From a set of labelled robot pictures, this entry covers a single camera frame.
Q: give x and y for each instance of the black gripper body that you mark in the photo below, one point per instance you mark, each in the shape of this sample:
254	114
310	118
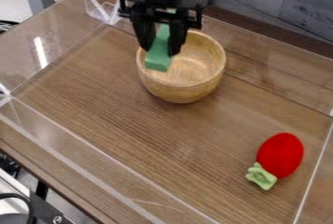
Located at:
185	10

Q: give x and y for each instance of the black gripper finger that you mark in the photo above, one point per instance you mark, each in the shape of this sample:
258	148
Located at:
177	36
145	30

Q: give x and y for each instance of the green rectangular block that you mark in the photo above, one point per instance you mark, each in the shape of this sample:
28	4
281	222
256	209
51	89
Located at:
157	57

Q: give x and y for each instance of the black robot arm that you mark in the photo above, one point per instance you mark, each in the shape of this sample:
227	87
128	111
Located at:
179	14

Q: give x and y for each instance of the brown wooden bowl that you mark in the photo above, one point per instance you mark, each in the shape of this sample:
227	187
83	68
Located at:
194	73

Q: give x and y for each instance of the red plush strawberry toy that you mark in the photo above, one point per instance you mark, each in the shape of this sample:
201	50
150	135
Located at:
278	159

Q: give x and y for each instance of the black table leg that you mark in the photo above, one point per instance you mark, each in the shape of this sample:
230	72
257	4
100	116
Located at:
42	190

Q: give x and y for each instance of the clear acrylic corner bracket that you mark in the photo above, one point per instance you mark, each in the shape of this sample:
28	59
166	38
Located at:
104	12

